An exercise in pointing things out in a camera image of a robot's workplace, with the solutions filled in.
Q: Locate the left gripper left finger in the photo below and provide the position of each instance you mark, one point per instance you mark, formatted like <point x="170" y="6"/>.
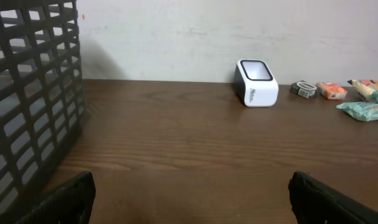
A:
<point x="69" y="203"/>

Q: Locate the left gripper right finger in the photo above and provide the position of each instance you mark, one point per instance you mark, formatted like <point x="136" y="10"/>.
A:
<point x="315" y="202"/>

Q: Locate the light green pouch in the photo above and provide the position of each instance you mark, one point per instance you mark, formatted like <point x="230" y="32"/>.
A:
<point x="361" y="111"/>

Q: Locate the orange tissue packet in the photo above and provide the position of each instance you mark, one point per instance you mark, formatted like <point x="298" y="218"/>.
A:
<point x="331" y="91"/>

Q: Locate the dark green balm box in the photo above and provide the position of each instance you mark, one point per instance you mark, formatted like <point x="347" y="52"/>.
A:
<point x="304" y="89"/>

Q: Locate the yellow snack chip bag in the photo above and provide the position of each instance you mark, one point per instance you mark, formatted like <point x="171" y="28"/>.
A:
<point x="364" y="87"/>

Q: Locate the grey plastic shopping basket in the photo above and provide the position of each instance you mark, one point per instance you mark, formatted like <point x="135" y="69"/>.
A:
<point x="41" y="94"/>

